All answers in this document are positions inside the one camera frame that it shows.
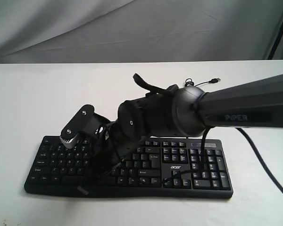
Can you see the black tripod stand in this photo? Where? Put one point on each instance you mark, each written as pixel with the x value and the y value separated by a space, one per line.
pixel 276 43

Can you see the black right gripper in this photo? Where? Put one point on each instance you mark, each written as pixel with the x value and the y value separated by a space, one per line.
pixel 110 147

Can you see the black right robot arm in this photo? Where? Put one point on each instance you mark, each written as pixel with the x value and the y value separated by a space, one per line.
pixel 190 112

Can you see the black acer keyboard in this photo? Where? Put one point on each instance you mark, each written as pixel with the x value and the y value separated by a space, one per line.
pixel 160 167

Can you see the grey backdrop cloth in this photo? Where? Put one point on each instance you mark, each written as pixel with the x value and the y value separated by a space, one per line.
pixel 134 31

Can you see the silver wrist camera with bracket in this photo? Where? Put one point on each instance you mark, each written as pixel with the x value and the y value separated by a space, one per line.
pixel 84 124

